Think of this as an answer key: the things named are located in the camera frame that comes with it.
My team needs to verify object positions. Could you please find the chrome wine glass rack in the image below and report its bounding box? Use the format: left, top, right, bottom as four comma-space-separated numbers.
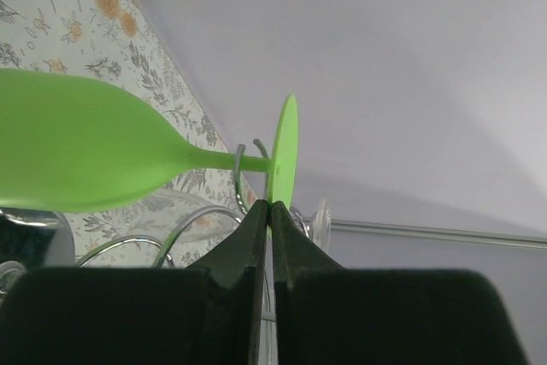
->
0, 138, 309, 270

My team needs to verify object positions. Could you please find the aluminium frame left post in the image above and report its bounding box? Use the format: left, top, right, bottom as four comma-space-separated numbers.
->
332, 220, 546, 250

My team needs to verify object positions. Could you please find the clear wine glass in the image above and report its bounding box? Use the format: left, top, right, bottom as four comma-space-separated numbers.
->
289, 198, 332, 253
0, 261, 26, 300

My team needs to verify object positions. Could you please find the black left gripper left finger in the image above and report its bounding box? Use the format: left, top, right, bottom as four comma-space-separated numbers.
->
1, 200, 268, 364

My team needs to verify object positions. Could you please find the green plastic wine glass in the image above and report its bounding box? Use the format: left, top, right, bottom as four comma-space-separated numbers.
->
1, 68, 299, 213

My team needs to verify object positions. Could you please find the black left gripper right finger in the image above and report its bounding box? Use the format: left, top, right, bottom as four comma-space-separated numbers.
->
270, 202, 528, 364

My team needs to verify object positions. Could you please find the floral patterned table mat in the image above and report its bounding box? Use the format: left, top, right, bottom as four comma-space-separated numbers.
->
0, 0, 274, 270

